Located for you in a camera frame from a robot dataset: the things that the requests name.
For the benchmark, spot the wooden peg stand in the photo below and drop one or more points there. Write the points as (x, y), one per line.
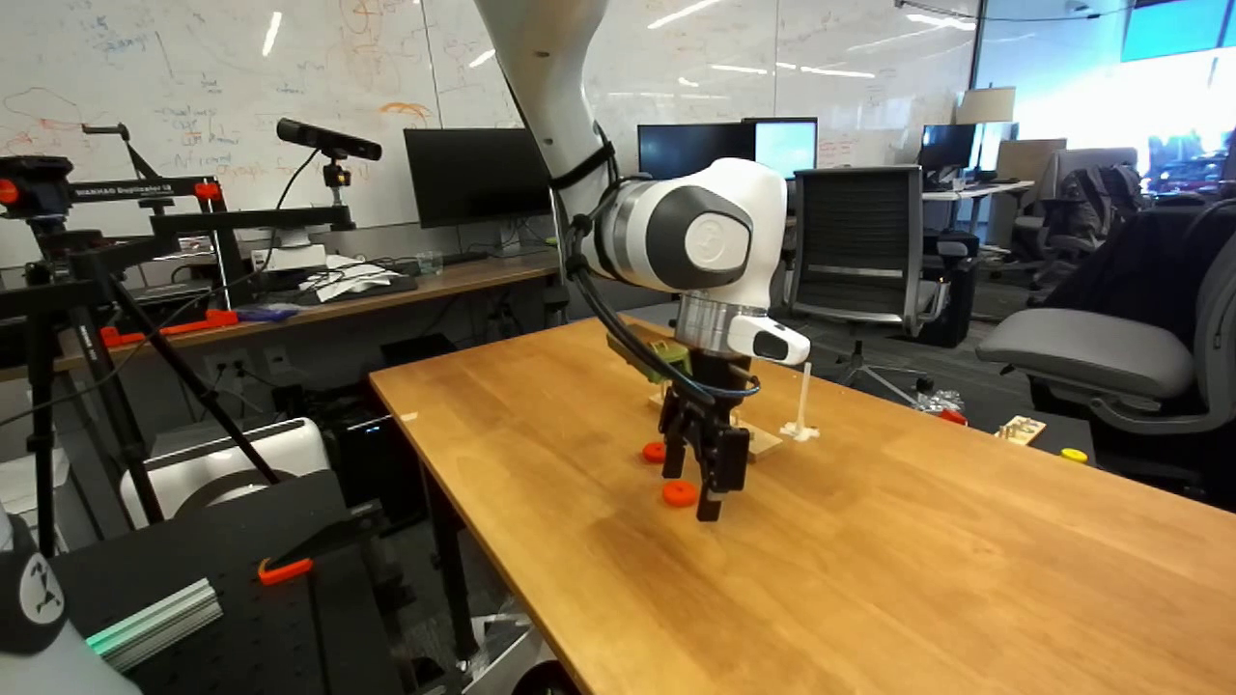
(764, 441)

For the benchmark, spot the black cap white logo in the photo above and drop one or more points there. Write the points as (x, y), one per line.
(24, 593)

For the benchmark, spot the lit blue computer monitor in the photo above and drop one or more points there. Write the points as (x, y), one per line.
(790, 145)

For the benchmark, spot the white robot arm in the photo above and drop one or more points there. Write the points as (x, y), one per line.
(556, 77)

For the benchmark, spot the black computer monitor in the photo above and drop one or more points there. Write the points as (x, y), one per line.
(691, 148)
(476, 175)

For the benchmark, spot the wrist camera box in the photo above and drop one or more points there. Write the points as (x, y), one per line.
(773, 342)

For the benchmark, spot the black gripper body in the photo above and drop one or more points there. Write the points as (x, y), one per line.
(715, 389)

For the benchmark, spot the black table leg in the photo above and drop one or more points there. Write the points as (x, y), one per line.
(445, 564)

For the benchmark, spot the orange black clamp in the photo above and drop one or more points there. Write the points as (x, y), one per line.
(285, 568)

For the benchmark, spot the grey office chair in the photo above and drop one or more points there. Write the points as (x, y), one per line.
(1084, 350)

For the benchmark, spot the black mesh office chair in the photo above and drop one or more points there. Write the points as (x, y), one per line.
(856, 237)

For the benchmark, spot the black camera tripod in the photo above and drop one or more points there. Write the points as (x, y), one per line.
(51, 255)

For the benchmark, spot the tan wooden blocks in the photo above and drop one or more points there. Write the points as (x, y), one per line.
(1022, 431)

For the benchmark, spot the black stereo camera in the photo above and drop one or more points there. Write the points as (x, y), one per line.
(330, 139)

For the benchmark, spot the aluminium extrusion bar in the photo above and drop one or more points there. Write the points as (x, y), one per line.
(155, 624)

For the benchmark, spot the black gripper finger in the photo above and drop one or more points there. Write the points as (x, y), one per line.
(726, 467)
(678, 439)

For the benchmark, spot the beige lamp shade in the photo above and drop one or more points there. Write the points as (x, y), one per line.
(988, 107)

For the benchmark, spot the white equipment housing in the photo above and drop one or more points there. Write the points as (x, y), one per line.
(220, 467)

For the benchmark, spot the white crumpled papers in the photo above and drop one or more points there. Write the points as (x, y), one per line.
(351, 281)

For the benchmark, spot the wooden desk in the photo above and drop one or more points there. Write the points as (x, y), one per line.
(428, 286)

